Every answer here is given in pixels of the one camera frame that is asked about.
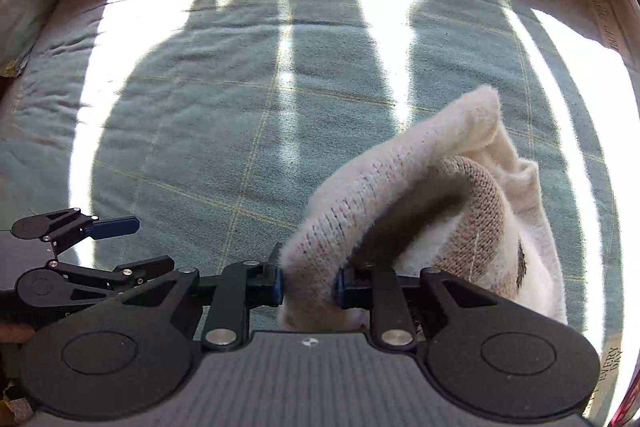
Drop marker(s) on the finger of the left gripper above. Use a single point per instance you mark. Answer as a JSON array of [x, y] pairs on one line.
[[137, 273], [106, 229]]

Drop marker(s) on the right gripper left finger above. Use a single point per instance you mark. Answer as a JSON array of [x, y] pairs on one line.
[[231, 295]]

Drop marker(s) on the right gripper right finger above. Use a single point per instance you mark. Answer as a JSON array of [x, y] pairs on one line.
[[383, 293]]

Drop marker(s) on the cream fluffy knit sweater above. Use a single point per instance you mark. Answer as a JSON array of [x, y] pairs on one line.
[[450, 193]]

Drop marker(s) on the teal plaid bed sheet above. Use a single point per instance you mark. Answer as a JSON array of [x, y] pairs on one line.
[[213, 121]]

